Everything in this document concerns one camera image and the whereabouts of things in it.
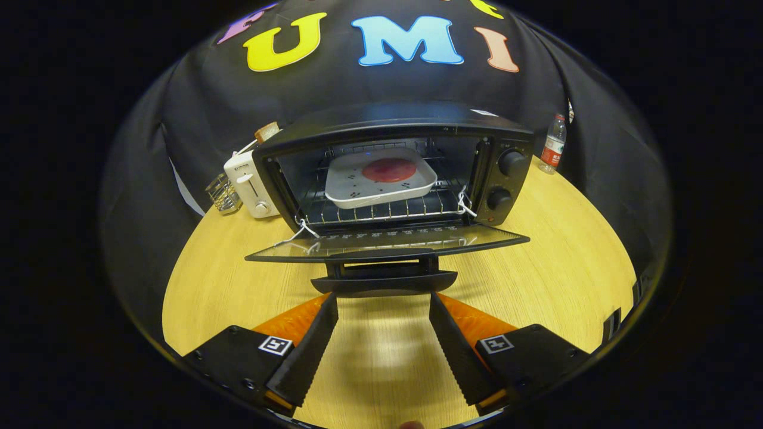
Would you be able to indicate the clear plastic water bottle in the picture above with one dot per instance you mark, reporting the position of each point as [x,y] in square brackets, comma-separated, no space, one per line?
[552,152]

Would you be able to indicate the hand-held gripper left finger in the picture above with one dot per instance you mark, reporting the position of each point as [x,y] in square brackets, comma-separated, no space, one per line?
[307,357]

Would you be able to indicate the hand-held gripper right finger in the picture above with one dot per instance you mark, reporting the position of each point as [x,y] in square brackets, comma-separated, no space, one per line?
[459,357]

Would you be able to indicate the white square food tray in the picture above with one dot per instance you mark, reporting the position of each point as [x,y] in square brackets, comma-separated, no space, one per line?
[357,190]

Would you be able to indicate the black toaster oven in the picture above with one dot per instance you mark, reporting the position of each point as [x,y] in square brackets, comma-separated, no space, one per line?
[387,116]

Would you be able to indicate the black rectangular object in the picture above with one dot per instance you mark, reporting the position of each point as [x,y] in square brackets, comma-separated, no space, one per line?
[611,326]
[638,292]

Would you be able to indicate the bread slice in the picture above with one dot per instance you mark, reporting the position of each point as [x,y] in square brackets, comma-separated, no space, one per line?
[267,131]

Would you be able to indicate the white pop-up toaster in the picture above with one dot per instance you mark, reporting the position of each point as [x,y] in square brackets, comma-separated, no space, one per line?
[250,185]

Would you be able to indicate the pink ham slice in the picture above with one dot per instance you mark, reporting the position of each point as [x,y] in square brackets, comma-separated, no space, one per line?
[388,170]

